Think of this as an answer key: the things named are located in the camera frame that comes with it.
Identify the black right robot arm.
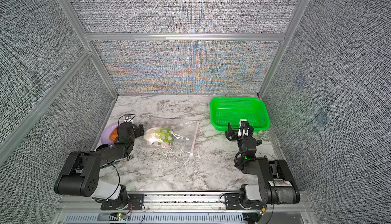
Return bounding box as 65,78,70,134
223,120,300,210

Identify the purple plate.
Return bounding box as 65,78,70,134
100,122,118,145

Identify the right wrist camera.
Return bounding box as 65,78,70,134
239,119,248,126

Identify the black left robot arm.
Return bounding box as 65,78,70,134
54,121,144,210

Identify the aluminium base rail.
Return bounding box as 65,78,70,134
55,190,313,214

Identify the white perforated cable tray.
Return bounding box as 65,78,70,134
63,213,244,224

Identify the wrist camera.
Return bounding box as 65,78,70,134
239,119,248,126
123,114,136,122

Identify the clear zip-top bag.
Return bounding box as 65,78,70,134
141,117,200,156

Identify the green chinese cabbage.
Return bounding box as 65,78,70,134
144,127,174,148

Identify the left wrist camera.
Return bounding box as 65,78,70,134
123,114,136,122

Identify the green plastic basket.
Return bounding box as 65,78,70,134
210,97,271,132

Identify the silver fork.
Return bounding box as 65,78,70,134
123,154,134,162

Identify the orange food piece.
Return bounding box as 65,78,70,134
109,127,118,142

